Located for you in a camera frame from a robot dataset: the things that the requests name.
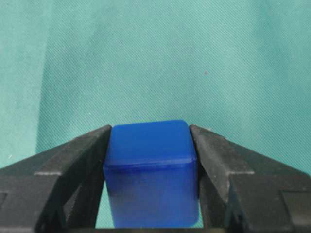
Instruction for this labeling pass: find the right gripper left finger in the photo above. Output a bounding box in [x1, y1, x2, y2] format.
[0, 125, 111, 233]

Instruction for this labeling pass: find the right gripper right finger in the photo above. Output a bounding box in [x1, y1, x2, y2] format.
[190, 125, 311, 233]

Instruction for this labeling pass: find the blue block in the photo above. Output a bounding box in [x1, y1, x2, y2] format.
[103, 120, 199, 228]

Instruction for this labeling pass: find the green table cloth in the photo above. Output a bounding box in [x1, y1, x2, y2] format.
[0, 0, 311, 233]

